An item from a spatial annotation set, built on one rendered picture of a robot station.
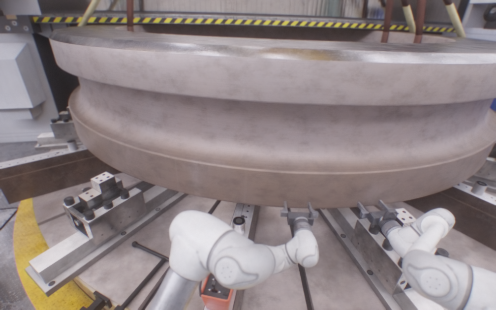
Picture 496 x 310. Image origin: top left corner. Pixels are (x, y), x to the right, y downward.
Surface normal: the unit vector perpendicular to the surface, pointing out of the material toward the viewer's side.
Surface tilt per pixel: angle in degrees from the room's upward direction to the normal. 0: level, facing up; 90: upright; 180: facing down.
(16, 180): 90
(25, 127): 90
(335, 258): 0
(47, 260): 0
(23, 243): 0
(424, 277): 57
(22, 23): 90
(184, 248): 52
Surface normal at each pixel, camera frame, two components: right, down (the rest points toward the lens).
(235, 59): -0.18, 0.47
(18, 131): 0.18, 0.48
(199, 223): -0.14, -0.79
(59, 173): 0.59, 0.40
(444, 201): -0.81, 0.26
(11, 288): 0.03, -0.88
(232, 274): -0.41, -0.18
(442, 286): -0.63, -0.20
